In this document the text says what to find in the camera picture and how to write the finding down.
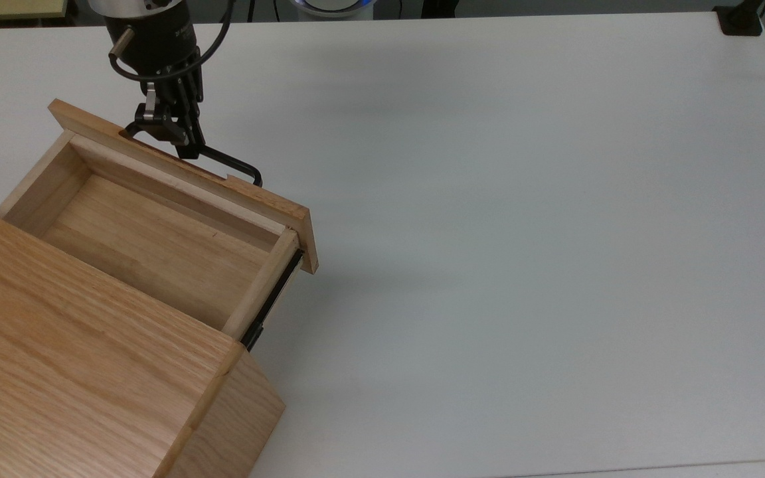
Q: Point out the black clamp camera stand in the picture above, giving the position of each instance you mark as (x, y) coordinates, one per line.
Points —
(740, 20)

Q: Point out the wooden two-drawer cabinet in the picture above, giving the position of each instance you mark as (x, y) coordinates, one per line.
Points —
(77, 372)

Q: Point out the yellow board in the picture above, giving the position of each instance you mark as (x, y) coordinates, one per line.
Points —
(10, 8)

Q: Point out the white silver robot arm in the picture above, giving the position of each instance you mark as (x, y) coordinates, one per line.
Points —
(130, 5)

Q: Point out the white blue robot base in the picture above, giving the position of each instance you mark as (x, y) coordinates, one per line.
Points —
(333, 5)

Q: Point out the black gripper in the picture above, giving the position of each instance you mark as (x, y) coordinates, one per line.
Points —
(153, 40)

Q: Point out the black drawer slide rail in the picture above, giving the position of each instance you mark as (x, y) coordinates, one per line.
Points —
(269, 302)

